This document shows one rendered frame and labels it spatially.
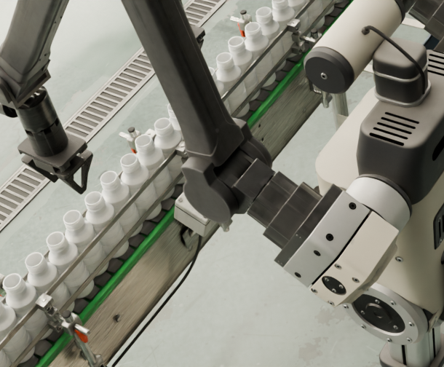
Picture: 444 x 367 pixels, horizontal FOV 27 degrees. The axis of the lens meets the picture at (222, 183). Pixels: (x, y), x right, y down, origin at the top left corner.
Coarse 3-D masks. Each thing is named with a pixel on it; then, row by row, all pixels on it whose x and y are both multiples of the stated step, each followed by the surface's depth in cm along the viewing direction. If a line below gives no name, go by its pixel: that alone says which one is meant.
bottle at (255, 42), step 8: (248, 24) 212; (256, 24) 212; (248, 32) 210; (256, 32) 210; (248, 40) 212; (256, 40) 212; (264, 40) 213; (248, 48) 213; (256, 48) 212; (264, 48) 213; (256, 56) 214; (264, 64) 216; (272, 64) 218; (256, 72) 217; (264, 72) 217; (272, 80) 220
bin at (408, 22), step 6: (408, 18) 239; (402, 24) 238; (408, 24) 237; (414, 24) 237; (420, 24) 236; (432, 36) 231; (426, 42) 228; (432, 42) 232; (438, 42) 235; (426, 48) 230; (432, 48) 233; (366, 66) 229; (372, 72) 228; (342, 120) 250
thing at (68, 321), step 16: (240, 32) 231; (304, 48) 223; (128, 128) 204; (128, 144) 206; (224, 224) 208; (0, 288) 184; (48, 304) 174; (48, 320) 179; (64, 320) 173; (80, 320) 175; (80, 336) 175
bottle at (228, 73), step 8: (224, 56) 207; (224, 64) 205; (232, 64) 206; (216, 72) 209; (224, 72) 206; (232, 72) 207; (240, 72) 208; (224, 80) 207; (232, 80) 207; (240, 88) 210; (232, 96) 210; (240, 96) 211; (232, 104) 212; (240, 104) 212; (248, 104) 215; (232, 112) 214; (240, 112) 214
